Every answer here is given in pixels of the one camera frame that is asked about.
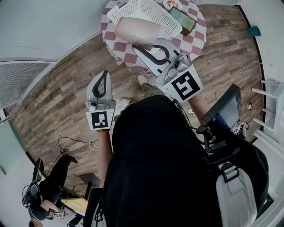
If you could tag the yellow wooden desk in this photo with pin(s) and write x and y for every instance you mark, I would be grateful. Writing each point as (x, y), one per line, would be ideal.
(75, 204)

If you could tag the person's black shirt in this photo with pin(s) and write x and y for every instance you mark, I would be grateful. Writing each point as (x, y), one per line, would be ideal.
(155, 166)

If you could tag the person's right forearm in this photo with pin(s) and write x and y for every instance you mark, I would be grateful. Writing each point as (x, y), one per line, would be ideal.
(199, 108)

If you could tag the person's khaki trousers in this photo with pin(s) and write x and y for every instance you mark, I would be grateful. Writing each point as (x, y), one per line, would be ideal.
(151, 91)

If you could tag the person's right beige shoe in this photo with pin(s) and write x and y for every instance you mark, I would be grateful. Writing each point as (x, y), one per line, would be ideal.
(141, 79)

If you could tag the black chest-mounted monitor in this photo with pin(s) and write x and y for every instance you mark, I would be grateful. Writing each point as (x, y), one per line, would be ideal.
(226, 108)

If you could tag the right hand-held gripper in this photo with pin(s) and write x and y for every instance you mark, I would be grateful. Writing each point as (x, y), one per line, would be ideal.
(184, 86)

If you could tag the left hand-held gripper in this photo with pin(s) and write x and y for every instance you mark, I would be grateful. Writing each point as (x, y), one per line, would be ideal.
(99, 119)

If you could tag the person's beige shoe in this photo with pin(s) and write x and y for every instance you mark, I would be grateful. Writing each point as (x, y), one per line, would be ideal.
(125, 100)
(141, 79)

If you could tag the round table with checkered cloth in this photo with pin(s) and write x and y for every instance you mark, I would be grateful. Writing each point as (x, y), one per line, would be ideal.
(195, 42)

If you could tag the person's left beige shoe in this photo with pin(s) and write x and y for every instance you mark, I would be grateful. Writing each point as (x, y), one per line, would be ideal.
(125, 100)

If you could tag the white power strip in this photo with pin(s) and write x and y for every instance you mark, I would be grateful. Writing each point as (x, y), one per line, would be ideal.
(189, 110)

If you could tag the white perforated plastic basket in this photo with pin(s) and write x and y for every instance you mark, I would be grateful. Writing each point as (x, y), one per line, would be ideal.
(153, 13)

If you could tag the unused white gripper device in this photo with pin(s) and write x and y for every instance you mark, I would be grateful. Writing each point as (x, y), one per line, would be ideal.
(240, 127)

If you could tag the light green bowl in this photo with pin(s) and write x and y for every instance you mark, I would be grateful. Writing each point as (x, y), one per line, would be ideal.
(188, 22)

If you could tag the white shelf unit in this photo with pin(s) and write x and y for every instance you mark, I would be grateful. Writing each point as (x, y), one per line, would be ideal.
(275, 104)

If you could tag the small printed cube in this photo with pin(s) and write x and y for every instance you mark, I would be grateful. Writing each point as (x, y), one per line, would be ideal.
(248, 106)

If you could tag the black desk base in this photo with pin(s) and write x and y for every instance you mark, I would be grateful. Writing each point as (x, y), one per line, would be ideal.
(91, 180)

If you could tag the dark wooden tray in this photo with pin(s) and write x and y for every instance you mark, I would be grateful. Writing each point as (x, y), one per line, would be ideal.
(188, 31)

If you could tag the person's left forearm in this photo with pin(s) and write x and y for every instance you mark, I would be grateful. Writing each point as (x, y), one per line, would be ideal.
(104, 159)

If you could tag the teal bowl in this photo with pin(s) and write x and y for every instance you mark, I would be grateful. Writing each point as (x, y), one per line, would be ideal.
(176, 13)

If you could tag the pink translucent cup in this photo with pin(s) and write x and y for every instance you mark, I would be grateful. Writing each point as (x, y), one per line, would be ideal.
(137, 31)

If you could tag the teal waste bin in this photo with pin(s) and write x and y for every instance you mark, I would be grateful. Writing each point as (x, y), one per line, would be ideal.
(254, 31)

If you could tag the white plate with orange food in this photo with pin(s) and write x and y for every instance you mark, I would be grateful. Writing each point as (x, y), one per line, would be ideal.
(170, 4)

